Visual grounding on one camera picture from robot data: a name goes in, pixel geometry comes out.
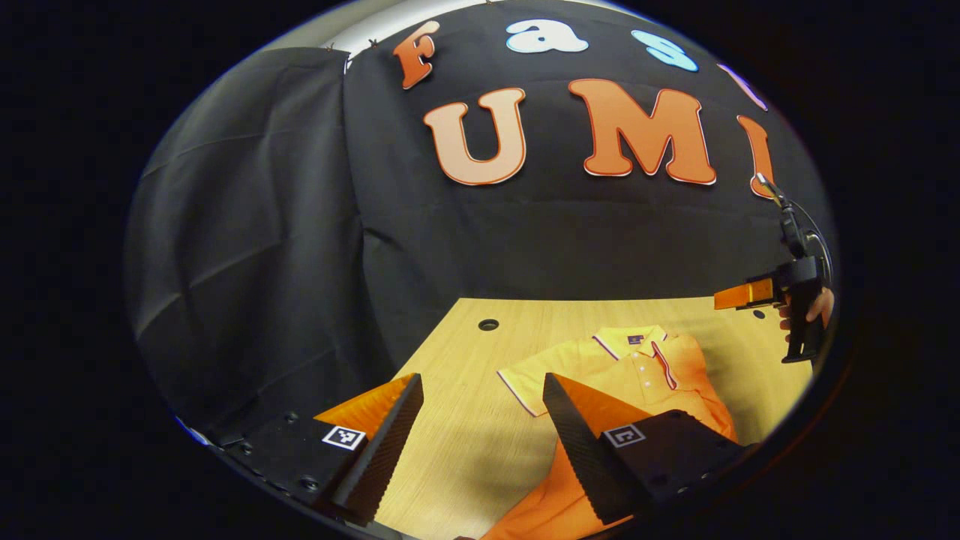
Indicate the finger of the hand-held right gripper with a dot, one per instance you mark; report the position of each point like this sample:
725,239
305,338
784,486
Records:
742,294

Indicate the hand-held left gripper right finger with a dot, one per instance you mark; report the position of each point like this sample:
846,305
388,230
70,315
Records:
581,450

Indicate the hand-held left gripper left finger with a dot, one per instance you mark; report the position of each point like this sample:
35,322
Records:
379,450

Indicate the orange T-shirt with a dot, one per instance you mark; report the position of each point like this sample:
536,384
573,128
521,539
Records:
637,360

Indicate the black backdrop cloth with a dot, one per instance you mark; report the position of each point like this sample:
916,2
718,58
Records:
300,225

